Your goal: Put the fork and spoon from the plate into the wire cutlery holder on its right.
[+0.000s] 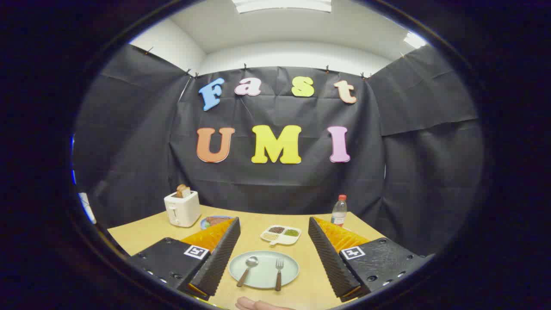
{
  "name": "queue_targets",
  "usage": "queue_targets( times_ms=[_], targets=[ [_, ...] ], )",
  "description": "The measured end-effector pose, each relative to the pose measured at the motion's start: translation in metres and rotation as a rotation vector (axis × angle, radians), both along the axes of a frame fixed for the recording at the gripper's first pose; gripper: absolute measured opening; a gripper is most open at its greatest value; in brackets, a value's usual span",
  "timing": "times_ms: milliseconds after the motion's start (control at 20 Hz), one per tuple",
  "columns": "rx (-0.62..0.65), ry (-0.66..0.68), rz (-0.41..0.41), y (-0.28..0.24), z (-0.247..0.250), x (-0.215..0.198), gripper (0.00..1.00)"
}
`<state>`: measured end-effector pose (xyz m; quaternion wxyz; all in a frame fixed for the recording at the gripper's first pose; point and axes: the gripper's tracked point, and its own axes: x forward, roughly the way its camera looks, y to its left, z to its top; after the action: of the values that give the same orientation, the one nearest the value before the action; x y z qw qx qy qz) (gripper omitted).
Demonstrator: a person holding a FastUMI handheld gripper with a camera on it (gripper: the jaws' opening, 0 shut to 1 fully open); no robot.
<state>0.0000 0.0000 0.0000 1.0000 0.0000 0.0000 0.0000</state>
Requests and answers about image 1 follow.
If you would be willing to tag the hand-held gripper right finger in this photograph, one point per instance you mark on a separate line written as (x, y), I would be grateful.
(329, 258)

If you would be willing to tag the pale green plate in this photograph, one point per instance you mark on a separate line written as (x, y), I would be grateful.
(264, 270)

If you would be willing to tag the black backdrop cloth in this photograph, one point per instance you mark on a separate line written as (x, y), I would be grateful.
(275, 187)

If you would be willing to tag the dark red beans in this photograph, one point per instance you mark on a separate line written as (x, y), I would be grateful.
(276, 230)

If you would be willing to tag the small ceiling light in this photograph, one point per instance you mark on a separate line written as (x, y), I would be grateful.
(414, 40)

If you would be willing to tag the blue plate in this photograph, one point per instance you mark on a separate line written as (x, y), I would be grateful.
(203, 223)

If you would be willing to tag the green mung beans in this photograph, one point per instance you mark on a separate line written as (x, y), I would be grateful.
(292, 233)

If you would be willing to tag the clear water bottle red cap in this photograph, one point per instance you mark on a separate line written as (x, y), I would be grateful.
(339, 213)

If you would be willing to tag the steak slice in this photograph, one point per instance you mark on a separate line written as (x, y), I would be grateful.
(216, 220)

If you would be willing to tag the white toaster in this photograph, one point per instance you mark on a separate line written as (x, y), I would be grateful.
(183, 209)

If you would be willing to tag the white divided dish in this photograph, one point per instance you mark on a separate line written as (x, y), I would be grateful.
(284, 240)

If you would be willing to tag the yellow soybeans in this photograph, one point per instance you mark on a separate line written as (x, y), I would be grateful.
(270, 236)

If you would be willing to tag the toast slice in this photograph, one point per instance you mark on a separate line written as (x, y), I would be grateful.
(183, 190)

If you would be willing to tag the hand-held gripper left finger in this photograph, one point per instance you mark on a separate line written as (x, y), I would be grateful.
(219, 258)

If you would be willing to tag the white paper sheet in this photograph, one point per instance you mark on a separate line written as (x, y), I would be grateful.
(88, 209)

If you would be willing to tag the long ceiling light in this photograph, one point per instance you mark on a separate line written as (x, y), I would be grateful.
(282, 5)

